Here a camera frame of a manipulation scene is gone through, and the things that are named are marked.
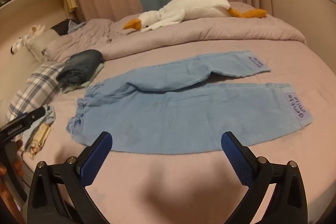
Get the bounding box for plaid pillow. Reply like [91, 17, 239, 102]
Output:
[5, 61, 66, 122]

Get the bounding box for small black white plush toy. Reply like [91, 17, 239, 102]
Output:
[10, 38, 27, 54]

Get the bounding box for person's left hand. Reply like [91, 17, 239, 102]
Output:
[0, 140, 25, 197]

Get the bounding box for white goose plush toy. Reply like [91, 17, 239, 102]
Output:
[123, 0, 268, 33]

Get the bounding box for dark garment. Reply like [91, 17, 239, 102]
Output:
[51, 19, 79, 36]

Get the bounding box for pink bed sheet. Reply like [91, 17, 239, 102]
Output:
[16, 40, 336, 224]

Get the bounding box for light blue denim pants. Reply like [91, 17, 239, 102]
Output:
[66, 50, 313, 155]

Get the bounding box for blue checked shirt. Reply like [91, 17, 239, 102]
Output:
[68, 20, 88, 33]

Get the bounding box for folded dark blue jeans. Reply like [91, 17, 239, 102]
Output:
[56, 49, 103, 88]

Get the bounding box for folded light green cloth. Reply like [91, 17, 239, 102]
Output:
[62, 61, 105, 94]

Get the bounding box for cream pillow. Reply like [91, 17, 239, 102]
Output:
[26, 29, 62, 62]

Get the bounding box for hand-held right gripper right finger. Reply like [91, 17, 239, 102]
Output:
[221, 131, 307, 224]

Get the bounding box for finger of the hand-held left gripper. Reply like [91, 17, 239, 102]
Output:
[26, 106, 46, 123]

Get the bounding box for pink duvet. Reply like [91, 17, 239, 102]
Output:
[46, 1, 307, 62]

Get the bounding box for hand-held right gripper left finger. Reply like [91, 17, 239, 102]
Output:
[27, 131, 113, 224]

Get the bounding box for pile of pale clothes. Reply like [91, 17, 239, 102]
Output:
[16, 105, 56, 160]

